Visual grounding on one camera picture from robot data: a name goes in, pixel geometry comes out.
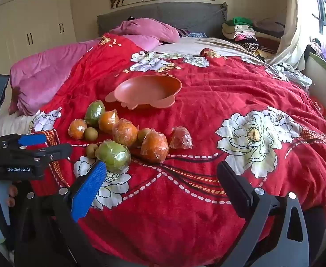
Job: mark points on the white wardrobe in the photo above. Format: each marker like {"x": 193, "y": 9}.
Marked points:
{"x": 26, "y": 19}

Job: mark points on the beige bed sheet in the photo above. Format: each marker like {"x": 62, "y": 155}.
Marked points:
{"x": 196, "y": 46}

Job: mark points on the green fruit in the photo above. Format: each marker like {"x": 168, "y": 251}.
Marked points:
{"x": 113, "y": 155}
{"x": 94, "y": 114}

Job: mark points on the pink quilt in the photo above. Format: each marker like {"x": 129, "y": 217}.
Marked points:
{"x": 46, "y": 72}

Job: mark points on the crumpled pale garment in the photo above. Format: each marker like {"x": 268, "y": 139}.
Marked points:
{"x": 290, "y": 73}

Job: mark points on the person's left hand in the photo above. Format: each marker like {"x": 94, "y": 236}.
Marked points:
{"x": 12, "y": 193}

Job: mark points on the pile of folded clothes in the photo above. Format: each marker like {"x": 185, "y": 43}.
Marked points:
{"x": 243, "y": 36}

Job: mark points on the grey padded headboard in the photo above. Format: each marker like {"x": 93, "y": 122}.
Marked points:
{"x": 179, "y": 16}

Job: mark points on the white mattress sheet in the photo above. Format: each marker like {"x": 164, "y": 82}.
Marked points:
{"x": 10, "y": 123}

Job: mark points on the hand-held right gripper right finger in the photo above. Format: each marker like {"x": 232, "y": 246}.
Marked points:
{"x": 235, "y": 189}

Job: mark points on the maroon blanket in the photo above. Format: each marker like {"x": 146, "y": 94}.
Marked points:
{"x": 271, "y": 29}

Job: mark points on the clothes heap on ledge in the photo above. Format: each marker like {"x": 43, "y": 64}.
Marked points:
{"x": 325, "y": 51}

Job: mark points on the blue patterned cloth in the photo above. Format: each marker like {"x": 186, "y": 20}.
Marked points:
{"x": 196, "y": 35}

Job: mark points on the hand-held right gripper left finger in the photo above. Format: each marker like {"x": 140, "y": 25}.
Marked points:
{"x": 89, "y": 189}

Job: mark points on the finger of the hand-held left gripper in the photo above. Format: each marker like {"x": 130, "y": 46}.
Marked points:
{"x": 32, "y": 140}
{"x": 57, "y": 150}

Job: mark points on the small reddish orange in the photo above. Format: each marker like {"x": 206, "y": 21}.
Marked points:
{"x": 181, "y": 141}

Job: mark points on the red bag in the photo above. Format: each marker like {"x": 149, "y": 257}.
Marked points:
{"x": 317, "y": 105}

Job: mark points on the pink plastic bowl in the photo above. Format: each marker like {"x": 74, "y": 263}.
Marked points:
{"x": 146, "y": 89}

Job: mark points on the brown kiwi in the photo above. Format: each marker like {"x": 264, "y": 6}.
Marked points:
{"x": 143, "y": 135}
{"x": 91, "y": 133}
{"x": 92, "y": 150}

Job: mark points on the cream curtain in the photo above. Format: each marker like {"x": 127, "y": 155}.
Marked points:
{"x": 293, "y": 19}

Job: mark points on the red floral blanket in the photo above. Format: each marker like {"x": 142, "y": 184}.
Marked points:
{"x": 207, "y": 103}

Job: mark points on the green folded garment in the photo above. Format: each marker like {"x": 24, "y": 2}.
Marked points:
{"x": 242, "y": 21}

